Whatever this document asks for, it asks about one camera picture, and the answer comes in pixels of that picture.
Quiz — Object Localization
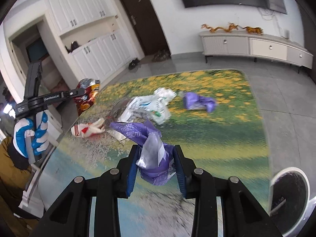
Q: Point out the purple tissue wrapper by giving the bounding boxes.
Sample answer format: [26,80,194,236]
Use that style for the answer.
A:
[183,92,217,113]
[110,120,176,186]

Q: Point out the white printed plastic bag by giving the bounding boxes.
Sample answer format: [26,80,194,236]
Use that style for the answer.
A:
[117,87,177,125]

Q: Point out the red white wrapper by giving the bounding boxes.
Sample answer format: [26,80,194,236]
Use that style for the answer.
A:
[71,118,105,139]

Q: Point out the red foil snack bag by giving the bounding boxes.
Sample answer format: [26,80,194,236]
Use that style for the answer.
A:
[74,78,100,116]

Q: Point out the clear plastic bag red contents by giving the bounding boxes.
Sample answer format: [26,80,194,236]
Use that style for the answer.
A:
[104,96,131,128]

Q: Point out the white round trash bin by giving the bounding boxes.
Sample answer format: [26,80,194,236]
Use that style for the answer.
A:
[269,167,310,236]

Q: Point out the left blue white gloved hand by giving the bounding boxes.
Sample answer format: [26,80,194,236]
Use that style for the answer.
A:
[13,112,49,158]

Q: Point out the black bag in cupboard niche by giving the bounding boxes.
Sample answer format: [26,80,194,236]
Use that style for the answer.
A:
[65,41,80,53]

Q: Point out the black shoes by cupboard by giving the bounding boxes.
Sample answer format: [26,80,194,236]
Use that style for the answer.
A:
[128,58,140,70]

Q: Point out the white built-in cupboard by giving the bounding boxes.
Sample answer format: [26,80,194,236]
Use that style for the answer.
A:
[45,0,136,87]

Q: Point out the brown shoes at door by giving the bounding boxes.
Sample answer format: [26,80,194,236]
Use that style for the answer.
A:
[151,49,171,62]

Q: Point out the dark brown entrance door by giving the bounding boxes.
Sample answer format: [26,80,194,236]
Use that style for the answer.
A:
[120,0,169,55]

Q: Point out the white tv console cabinet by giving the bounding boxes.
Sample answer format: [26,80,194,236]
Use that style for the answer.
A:
[199,31,313,69]

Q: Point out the golden dragon figurine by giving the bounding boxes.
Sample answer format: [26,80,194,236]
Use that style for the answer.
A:
[201,23,238,33]

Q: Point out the golden tiger figurine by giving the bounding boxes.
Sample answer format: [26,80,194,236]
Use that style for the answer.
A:
[242,26,263,35]

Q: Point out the white router on console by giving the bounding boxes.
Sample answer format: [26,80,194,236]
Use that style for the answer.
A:
[283,29,290,40]

